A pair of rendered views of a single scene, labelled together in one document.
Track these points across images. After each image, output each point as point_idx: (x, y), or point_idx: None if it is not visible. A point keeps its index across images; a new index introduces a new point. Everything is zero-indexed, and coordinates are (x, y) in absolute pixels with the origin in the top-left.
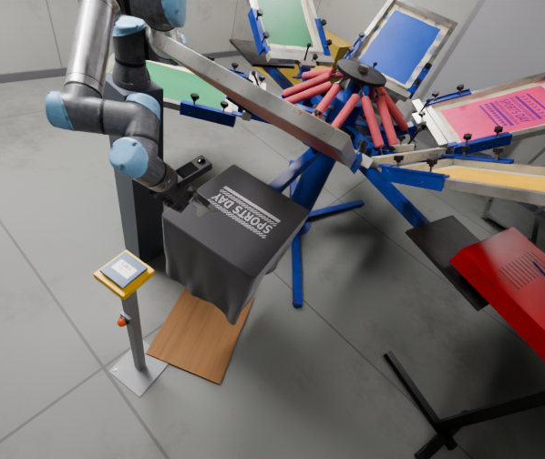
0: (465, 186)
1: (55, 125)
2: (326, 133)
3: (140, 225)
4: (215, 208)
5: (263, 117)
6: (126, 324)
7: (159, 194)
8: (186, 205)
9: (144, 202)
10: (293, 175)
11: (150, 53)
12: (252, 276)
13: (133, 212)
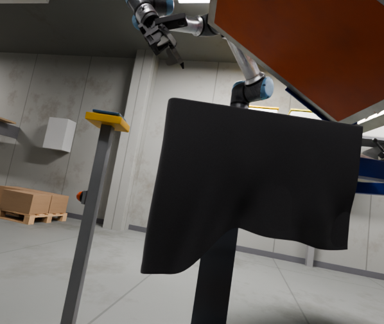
0: None
1: (132, 20)
2: None
3: (205, 256)
4: (174, 40)
5: (305, 70)
6: (79, 196)
7: (141, 24)
8: (156, 40)
9: None
10: None
11: (245, 90)
12: (171, 98)
13: None
